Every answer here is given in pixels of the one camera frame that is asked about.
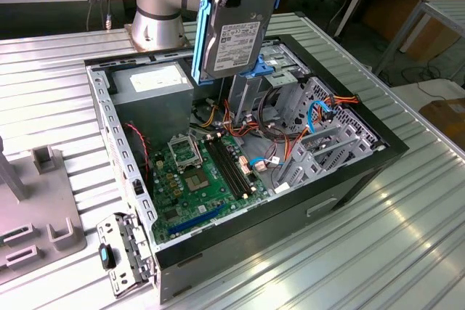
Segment hard disk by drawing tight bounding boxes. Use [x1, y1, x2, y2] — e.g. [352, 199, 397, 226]
[190, 0, 285, 88]

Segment blue SATA data wire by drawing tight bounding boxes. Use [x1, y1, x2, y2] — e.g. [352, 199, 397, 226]
[251, 100, 330, 172]

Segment orange red disk power wires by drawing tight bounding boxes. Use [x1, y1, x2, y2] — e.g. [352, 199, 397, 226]
[281, 94, 360, 164]

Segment grey metal disk bay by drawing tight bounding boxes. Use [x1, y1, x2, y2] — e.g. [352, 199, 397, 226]
[274, 121, 381, 195]

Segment blue plastic drive latch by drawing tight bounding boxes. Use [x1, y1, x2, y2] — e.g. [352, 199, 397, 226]
[253, 54, 277, 78]

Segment grey metal drive cage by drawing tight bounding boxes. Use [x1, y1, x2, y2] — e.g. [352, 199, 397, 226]
[227, 41, 313, 124]

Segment grey power supply unit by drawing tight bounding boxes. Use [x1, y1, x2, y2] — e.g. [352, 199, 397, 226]
[108, 62, 195, 151]

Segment metal locking lever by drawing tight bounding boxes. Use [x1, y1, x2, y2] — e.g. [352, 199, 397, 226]
[189, 132, 206, 172]

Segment black RAM slot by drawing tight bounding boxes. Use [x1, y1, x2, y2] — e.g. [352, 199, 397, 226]
[212, 135, 251, 197]
[208, 136, 248, 200]
[217, 134, 255, 195]
[220, 133, 259, 192]

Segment metal socket cover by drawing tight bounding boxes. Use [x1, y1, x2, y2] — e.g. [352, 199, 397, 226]
[167, 136, 203, 172]

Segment green motherboard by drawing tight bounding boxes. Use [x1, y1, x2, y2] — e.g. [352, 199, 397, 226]
[147, 131, 277, 245]

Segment blue expansion slot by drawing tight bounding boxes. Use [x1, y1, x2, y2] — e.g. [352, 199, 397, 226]
[168, 203, 227, 235]

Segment black open PC case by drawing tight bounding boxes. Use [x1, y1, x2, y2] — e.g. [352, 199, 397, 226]
[84, 33, 411, 306]

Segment brown cardboard box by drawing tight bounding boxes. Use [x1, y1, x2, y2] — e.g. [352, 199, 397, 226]
[419, 97, 465, 140]

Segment grey parts rack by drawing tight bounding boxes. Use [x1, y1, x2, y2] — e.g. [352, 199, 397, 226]
[0, 135, 88, 282]

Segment green RAM stick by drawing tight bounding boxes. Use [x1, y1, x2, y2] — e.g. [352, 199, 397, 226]
[0, 228, 29, 244]

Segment thick black cable bundle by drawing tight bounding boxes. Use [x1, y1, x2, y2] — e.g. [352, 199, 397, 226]
[259, 86, 294, 142]

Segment multicolour power wire bundle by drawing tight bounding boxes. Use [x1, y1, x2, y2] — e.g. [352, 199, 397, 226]
[221, 97, 291, 144]

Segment yellow black power wires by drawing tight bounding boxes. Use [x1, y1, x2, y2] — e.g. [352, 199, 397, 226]
[192, 104, 221, 130]

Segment thin wires with white plug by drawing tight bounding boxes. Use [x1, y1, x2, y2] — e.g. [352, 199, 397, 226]
[254, 142, 290, 174]

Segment red black fan wire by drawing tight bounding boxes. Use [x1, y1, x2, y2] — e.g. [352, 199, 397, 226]
[122, 122, 150, 182]

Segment aluminium frame table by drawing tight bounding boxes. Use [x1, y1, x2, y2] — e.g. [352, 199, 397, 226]
[373, 0, 465, 77]

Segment grey metal card bracket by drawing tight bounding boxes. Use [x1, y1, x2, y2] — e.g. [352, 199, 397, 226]
[95, 211, 158, 298]

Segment black blue bracket latch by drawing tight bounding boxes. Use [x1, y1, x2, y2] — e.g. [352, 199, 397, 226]
[97, 242, 118, 272]

